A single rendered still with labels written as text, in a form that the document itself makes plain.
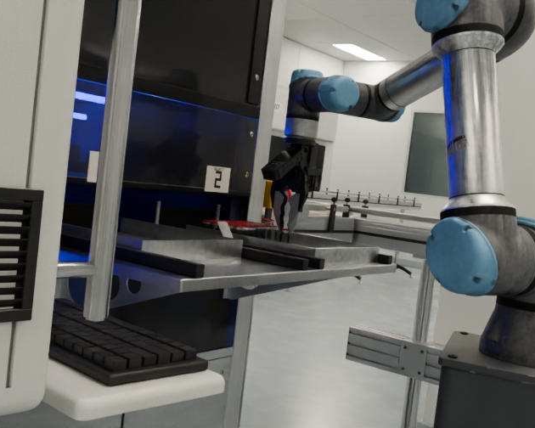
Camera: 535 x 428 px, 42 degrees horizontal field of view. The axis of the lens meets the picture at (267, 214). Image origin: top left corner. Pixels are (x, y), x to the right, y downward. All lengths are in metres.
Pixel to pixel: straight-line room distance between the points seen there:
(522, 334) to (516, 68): 1.88
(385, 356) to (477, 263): 1.43
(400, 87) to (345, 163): 9.30
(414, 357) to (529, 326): 1.25
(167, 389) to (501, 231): 0.57
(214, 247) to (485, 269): 0.48
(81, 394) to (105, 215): 0.18
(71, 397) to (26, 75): 0.31
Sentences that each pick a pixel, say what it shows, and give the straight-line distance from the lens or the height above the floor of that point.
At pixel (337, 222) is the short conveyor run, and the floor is 0.91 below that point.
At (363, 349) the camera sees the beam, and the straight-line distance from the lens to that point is 2.50.
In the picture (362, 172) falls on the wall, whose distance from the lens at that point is 10.61.
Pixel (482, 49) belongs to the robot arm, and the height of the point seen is 1.28.
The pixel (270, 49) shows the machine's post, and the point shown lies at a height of 1.36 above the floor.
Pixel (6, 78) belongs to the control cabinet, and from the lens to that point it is 0.62.
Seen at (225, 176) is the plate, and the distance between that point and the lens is 1.67.
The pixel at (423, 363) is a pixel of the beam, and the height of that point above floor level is 0.49.
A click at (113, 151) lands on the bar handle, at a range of 0.69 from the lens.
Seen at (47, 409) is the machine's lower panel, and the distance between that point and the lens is 1.45.
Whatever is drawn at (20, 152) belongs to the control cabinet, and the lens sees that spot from 0.63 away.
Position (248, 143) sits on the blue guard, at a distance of 1.73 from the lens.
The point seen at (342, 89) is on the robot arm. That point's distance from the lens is 1.46.
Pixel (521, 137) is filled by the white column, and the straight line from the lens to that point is 2.90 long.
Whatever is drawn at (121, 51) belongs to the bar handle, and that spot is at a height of 1.14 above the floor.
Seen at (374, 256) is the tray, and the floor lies 0.90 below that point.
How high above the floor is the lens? 1.04
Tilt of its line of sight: 3 degrees down
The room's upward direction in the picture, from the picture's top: 7 degrees clockwise
